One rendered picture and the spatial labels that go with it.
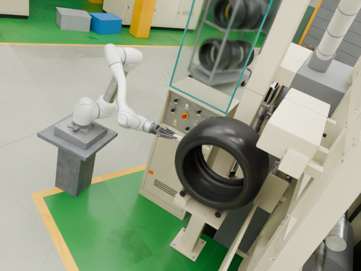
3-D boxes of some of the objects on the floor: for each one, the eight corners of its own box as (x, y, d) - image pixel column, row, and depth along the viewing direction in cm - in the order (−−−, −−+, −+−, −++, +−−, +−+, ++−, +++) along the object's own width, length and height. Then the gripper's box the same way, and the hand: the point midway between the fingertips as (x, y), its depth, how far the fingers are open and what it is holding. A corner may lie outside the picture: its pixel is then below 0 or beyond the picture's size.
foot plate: (182, 227, 316) (183, 226, 315) (206, 242, 309) (207, 241, 308) (169, 245, 294) (170, 243, 293) (194, 262, 287) (195, 260, 286)
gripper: (147, 126, 219) (178, 138, 210) (158, 120, 229) (187, 131, 221) (147, 136, 222) (177, 148, 214) (157, 129, 233) (186, 140, 225)
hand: (178, 137), depth 219 cm, fingers closed
